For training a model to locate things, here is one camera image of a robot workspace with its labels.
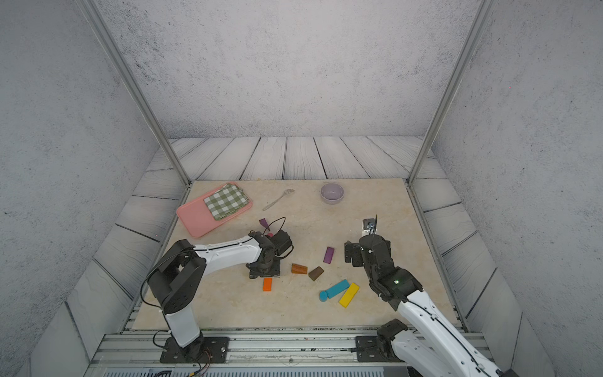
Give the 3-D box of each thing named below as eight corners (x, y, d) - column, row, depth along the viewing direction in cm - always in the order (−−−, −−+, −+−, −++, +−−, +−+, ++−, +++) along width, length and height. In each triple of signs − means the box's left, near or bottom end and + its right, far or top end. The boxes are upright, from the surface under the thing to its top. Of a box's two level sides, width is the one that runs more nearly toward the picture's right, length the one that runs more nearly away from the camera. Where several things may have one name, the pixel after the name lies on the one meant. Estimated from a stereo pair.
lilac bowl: (321, 205, 113) (321, 198, 109) (320, 190, 119) (320, 183, 115) (344, 205, 113) (345, 198, 109) (342, 190, 119) (343, 183, 115)
